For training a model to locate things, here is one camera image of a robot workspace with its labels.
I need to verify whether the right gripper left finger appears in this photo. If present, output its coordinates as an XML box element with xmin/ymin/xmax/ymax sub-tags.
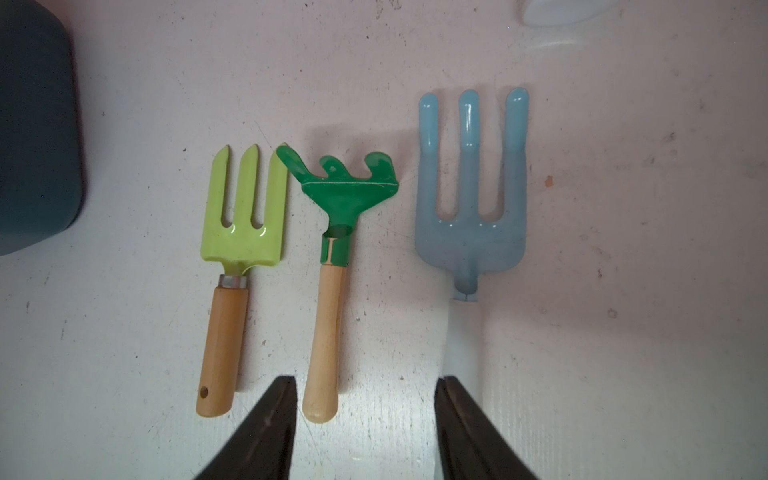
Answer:
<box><xmin>197</xmin><ymin>376</ymin><xmax>297</xmax><ymax>479</ymax></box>

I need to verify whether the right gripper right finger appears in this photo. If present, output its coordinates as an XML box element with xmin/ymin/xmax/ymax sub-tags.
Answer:
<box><xmin>434</xmin><ymin>376</ymin><xmax>537</xmax><ymax>480</ymax></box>

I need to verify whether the light blue hand fork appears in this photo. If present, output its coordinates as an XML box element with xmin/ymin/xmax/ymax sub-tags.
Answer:
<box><xmin>414</xmin><ymin>87</ymin><xmax>530</xmax><ymax>397</ymax></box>

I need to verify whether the lime green hand fork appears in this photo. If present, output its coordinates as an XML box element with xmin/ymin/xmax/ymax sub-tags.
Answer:
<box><xmin>196</xmin><ymin>144</ymin><xmax>288</xmax><ymax>418</ymax></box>

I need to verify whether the dark green hand rake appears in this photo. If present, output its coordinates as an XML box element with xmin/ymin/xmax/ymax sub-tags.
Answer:
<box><xmin>277</xmin><ymin>145</ymin><xmax>399</xmax><ymax>424</ymax></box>

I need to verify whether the teal storage box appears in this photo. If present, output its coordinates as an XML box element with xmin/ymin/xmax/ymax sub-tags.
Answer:
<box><xmin>1</xmin><ymin>1</ymin><xmax>85</xmax><ymax>255</ymax></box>

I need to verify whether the translucent plastic lidded box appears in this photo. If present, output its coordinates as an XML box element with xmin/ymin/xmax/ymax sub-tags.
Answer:
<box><xmin>521</xmin><ymin>0</ymin><xmax>618</xmax><ymax>27</ymax></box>

